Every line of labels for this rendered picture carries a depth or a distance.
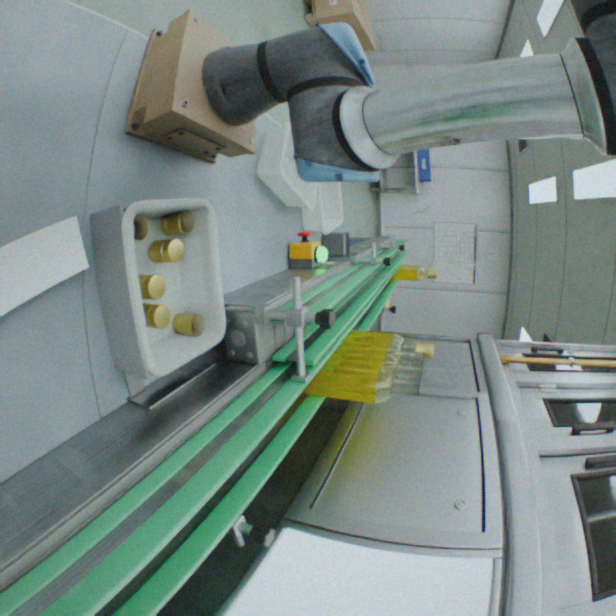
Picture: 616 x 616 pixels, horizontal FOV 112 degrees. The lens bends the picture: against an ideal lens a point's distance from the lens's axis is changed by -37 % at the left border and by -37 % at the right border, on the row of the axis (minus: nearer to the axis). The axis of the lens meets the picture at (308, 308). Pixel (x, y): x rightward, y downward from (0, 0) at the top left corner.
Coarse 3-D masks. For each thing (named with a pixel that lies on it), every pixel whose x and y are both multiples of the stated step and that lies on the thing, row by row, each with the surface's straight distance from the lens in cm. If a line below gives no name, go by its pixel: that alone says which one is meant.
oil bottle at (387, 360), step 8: (336, 352) 67; (344, 352) 67; (352, 352) 66; (360, 352) 67; (368, 352) 67; (376, 352) 67; (336, 360) 64; (344, 360) 64; (352, 360) 63; (360, 360) 63; (368, 360) 63; (376, 360) 63; (384, 360) 63; (392, 360) 64; (392, 368) 63
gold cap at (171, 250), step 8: (160, 240) 50; (168, 240) 48; (176, 240) 48; (152, 248) 49; (160, 248) 48; (168, 248) 47; (176, 248) 48; (152, 256) 49; (160, 256) 48; (168, 256) 47; (176, 256) 48
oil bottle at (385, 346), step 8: (344, 344) 70; (352, 344) 70; (360, 344) 70; (368, 344) 70; (376, 344) 70; (384, 344) 70; (392, 344) 70; (384, 352) 68; (392, 352) 68; (400, 352) 69; (400, 360) 69
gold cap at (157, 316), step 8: (144, 304) 48; (152, 304) 47; (144, 312) 47; (152, 312) 45; (160, 312) 46; (168, 312) 47; (152, 320) 45; (160, 320) 46; (168, 320) 47; (160, 328) 46
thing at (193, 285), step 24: (144, 240) 49; (192, 240) 52; (216, 240) 50; (144, 264) 49; (168, 264) 53; (192, 264) 53; (216, 264) 50; (168, 288) 53; (192, 288) 54; (216, 288) 51; (192, 312) 55; (216, 312) 52; (144, 336) 41; (168, 336) 53; (192, 336) 52; (216, 336) 52; (144, 360) 42; (168, 360) 45
